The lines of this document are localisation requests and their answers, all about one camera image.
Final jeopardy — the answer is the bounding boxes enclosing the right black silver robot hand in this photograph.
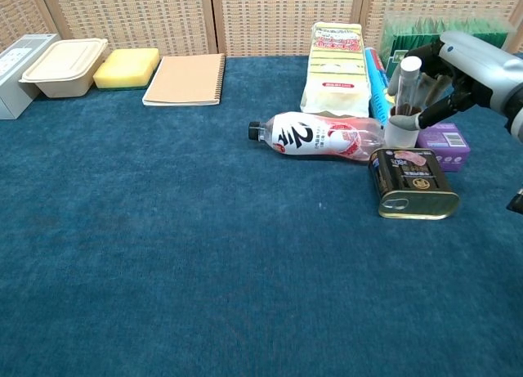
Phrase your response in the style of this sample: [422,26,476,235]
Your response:
[387,30,519,132]

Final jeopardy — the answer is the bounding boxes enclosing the clear bottle white cap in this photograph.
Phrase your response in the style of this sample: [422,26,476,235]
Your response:
[395,56,423,117]

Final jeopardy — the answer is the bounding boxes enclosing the clear box green tea bags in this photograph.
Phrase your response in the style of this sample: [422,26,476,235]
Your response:
[378,11,511,70]

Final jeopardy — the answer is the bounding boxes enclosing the small purple box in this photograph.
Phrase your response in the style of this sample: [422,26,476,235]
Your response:
[415,122,472,173]

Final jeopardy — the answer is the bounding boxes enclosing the white paper roll cardboard core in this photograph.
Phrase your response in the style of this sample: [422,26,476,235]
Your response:
[384,105,422,149]

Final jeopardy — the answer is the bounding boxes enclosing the blue cling film roll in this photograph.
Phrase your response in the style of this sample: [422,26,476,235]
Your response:
[364,46,396,128]

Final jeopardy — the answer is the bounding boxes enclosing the black gold luncheon meat can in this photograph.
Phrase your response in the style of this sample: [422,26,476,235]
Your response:
[368,147,461,221]

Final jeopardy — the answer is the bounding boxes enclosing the yellow green sponge multipack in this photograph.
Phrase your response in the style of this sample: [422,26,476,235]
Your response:
[299,21,373,119]

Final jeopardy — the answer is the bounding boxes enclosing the plastic drink bottle red label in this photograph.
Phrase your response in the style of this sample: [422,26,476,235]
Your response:
[248,111,387,164]

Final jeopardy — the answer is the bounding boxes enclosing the brown spiral notebook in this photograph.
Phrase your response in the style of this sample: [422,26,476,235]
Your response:
[141,52,227,108]

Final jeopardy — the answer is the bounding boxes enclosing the yellow sponge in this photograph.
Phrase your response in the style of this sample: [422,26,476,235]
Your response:
[92,58,151,92]
[106,47,161,74]

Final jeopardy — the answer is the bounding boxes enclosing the blue carpet table cover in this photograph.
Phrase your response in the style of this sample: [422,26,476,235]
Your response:
[0,52,523,377]

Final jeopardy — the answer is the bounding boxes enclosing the woven bamboo folding screen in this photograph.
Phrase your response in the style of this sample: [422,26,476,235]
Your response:
[0,0,523,60]

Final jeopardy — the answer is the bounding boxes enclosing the beige takeaway food container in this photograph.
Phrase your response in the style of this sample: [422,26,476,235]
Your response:
[18,38,110,99]

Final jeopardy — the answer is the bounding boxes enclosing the white grey power strip box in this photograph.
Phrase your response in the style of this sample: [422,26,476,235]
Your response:
[0,33,60,121]

